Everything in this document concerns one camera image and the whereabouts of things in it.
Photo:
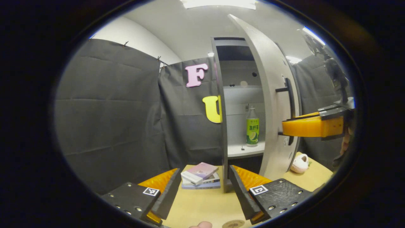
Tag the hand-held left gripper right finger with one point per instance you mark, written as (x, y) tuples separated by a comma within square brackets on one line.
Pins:
[(242, 194)]

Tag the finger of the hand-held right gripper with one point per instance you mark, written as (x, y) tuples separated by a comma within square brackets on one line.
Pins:
[(333, 125)]

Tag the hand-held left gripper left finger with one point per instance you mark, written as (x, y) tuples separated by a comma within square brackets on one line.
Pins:
[(169, 194)]

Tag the round wooden coaster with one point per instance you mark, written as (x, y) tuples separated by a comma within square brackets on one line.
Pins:
[(233, 224)]

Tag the grey cabinet door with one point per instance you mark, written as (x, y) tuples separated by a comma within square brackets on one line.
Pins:
[(272, 104)]

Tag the green label bottle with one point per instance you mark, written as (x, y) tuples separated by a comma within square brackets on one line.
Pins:
[(252, 129)]

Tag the grey cabinet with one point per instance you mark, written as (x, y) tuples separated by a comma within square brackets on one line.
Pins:
[(240, 98)]

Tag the white cabinet shelf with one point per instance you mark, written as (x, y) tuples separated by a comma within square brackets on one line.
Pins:
[(243, 150)]

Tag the white cover book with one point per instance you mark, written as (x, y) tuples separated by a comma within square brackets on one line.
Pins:
[(212, 180)]

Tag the blue cover book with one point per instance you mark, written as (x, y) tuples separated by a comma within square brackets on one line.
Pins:
[(202, 186)]

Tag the pink cover book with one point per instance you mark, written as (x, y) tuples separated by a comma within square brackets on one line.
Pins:
[(201, 171)]

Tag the pink plush toy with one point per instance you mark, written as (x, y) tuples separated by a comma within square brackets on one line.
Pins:
[(299, 164)]

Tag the black backdrop cloth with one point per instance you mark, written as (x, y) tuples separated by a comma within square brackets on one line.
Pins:
[(110, 126)]

